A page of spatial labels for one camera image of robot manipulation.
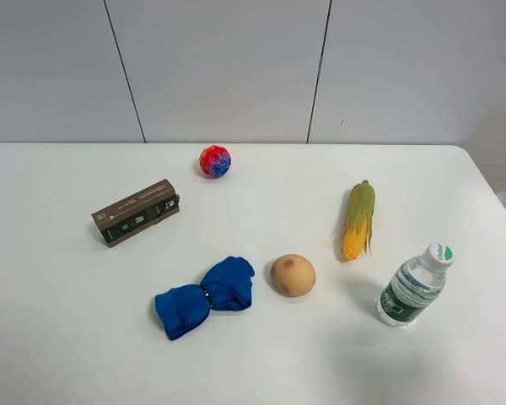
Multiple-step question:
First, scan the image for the yellow green toy corn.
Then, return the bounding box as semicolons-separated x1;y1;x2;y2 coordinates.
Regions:
341;180;375;262

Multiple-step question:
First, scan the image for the red blue textured ball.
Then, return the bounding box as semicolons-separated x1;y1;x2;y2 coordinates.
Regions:
199;145;232;178

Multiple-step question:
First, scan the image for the brown potato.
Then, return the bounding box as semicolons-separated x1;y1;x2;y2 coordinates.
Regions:
270;254;316;297

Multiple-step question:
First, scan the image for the blue cloth bundle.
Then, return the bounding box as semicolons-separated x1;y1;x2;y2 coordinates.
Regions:
154;256;255;341

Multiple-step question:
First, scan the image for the brown rectangular carton box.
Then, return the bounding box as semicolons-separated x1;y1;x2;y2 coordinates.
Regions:
92;179;180;247

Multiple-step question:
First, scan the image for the clear plastic water bottle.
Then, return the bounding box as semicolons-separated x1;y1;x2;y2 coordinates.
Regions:
377;243;455;327

